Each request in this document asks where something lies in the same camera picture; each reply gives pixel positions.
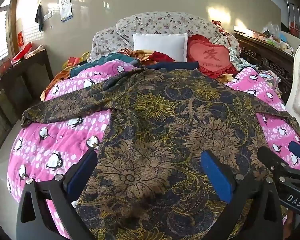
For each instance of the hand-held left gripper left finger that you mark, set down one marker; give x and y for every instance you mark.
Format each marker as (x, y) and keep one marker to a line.
(83, 171)

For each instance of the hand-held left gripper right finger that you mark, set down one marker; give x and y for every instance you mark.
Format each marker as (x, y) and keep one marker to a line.
(216, 177)

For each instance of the brown floral patterned garment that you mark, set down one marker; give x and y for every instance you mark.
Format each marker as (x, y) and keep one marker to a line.
(165, 130)

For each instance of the pink penguin print blanket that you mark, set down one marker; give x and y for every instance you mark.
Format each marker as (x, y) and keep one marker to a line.
(52, 142)

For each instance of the orange patterned cloth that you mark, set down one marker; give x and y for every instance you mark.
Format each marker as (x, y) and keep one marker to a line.
(57, 80)

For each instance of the carved dark wooden headboard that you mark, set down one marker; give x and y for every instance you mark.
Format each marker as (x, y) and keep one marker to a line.
(262, 57)

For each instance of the ruffled floral cushion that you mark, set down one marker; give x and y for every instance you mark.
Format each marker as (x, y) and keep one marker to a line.
(236, 55)

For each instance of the red bag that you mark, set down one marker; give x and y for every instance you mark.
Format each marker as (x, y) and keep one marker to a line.
(73, 61)

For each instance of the dark wooden side table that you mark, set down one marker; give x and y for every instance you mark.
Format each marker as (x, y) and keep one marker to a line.
(20, 80)

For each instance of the teal cloth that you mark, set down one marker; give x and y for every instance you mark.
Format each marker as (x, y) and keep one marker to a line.
(110, 61)

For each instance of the pile of bags and packets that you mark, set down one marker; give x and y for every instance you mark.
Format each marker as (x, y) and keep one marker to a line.
(275, 36)

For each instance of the dark blue cloth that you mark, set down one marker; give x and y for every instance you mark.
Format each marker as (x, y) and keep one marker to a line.
(175, 66)

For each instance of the red heart cushion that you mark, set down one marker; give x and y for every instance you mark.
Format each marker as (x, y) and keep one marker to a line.
(210, 55)

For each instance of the small floral pillow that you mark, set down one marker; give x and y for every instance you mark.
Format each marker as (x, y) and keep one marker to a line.
(107, 42)

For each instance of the red flat box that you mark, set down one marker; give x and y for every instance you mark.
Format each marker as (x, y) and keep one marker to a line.
(21, 53)

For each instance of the red and gold cloth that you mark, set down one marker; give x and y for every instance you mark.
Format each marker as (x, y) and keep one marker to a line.
(150, 56)

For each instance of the metal railing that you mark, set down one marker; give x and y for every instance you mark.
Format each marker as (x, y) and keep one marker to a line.
(296, 17)

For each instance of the white square pillow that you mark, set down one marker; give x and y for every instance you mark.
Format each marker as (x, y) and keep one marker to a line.
(160, 45)

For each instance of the window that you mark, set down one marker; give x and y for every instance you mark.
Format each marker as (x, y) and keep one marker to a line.
(1, 35)

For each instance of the dark hanging cloth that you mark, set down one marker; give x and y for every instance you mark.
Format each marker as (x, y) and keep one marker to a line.
(40, 17)

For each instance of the wall poster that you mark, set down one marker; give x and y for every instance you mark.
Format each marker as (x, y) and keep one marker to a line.
(65, 3)

